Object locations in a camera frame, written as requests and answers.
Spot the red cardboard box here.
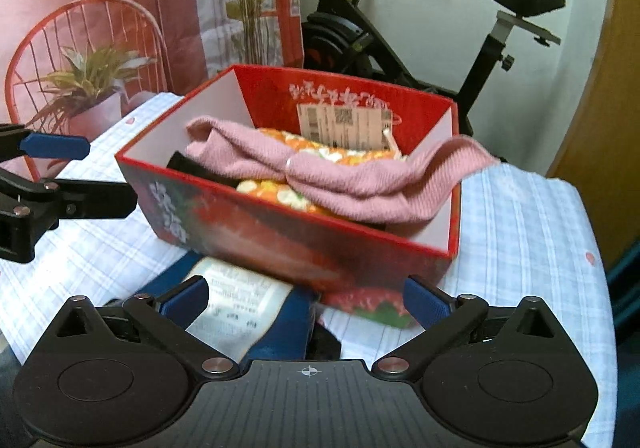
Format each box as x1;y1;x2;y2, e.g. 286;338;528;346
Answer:
115;64;461;329

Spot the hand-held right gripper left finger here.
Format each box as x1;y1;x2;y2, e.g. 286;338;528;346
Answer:
52;275;241;379

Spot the orange floral cloth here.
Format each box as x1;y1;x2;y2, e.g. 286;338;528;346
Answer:
235;127;408;216

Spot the blue pouch with white label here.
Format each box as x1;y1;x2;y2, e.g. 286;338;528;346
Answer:
107;250;343;364

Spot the wooden door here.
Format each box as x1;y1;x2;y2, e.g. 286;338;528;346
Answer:
545;0;640;273

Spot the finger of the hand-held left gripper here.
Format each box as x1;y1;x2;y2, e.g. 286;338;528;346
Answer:
0;124;92;163
0;168;138;263

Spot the black exercise bike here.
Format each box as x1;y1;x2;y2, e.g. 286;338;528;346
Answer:
299;0;566;163

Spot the pink knit cloth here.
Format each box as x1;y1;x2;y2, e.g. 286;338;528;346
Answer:
185;115;501;223

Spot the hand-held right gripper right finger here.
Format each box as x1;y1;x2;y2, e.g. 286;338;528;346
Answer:
372;274;561;381

